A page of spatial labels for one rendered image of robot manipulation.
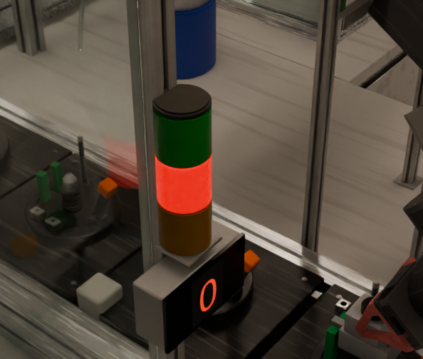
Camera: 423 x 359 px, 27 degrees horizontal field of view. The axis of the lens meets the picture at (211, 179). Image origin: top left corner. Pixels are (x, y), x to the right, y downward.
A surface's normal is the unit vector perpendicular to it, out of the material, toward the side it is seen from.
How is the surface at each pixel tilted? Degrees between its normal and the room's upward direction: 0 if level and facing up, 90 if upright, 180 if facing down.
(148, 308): 90
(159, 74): 90
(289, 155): 0
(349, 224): 0
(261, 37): 0
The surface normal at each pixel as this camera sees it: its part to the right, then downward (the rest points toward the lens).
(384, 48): 0.00, -0.80
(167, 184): -0.54, 0.51
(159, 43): 0.78, 0.37
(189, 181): 0.22, 0.59
